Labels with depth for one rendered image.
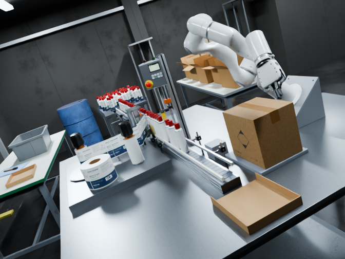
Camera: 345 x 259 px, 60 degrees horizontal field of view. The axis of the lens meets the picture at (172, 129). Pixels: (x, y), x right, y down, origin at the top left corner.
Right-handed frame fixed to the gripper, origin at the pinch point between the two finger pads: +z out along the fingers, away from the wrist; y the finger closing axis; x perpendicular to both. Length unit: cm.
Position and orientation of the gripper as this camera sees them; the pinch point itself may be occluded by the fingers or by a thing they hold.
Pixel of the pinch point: (278, 94)
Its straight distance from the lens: 138.3
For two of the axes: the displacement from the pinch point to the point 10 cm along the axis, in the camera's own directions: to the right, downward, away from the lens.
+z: 2.5, 9.1, -3.3
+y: -5.7, 4.2, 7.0
